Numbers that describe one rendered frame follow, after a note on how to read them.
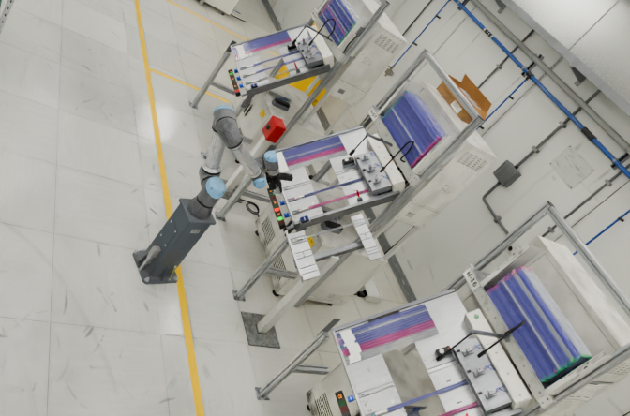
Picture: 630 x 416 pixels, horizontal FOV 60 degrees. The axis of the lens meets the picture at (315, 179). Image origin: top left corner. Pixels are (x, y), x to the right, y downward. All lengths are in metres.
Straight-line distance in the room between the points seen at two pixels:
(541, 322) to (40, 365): 2.35
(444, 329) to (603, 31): 2.91
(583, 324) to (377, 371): 1.00
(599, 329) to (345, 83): 2.80
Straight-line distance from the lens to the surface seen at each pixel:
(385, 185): 3.54
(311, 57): 4.58
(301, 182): 3.69
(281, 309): 3.60
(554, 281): 3.03
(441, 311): 3.10
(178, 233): 3.31
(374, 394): 2.89
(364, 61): 4.67
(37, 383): 2.98
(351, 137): 3.95
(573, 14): 5.24
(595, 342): 2.92
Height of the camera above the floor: 2.50
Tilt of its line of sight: 26 degrees down
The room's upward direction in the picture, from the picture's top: 41 degrees clockwise
